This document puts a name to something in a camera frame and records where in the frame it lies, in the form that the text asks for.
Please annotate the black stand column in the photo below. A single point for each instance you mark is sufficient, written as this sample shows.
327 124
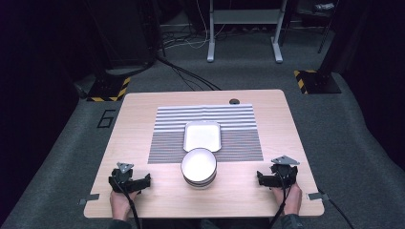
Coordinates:
342 38

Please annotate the person's left hand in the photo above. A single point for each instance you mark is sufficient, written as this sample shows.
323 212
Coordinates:
121 203

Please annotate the white rectangular tray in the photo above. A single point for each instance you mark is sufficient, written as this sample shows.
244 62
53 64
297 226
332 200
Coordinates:
202 136

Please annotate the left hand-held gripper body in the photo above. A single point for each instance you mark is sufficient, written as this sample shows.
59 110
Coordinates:
124 182

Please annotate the black yellow striped base plate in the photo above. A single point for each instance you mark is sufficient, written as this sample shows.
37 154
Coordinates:
316 82
110 89

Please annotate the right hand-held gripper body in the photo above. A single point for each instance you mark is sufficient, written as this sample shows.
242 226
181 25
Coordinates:
284 174

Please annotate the striped grey white placemat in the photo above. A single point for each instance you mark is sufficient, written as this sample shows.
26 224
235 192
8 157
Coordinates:
235 143

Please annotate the grey tape strip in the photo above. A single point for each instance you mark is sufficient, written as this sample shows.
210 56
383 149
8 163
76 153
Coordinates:
316 196
89 198

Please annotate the dark cabinet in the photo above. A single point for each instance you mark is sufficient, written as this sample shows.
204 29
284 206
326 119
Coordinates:
124 31

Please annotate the black table grommet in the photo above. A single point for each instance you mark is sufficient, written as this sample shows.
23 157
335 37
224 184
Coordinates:
234 101

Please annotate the white metal desk frame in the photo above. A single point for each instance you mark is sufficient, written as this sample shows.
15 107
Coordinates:
245 16

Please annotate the person's right hand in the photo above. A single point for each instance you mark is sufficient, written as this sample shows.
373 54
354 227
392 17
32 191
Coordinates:
291 200

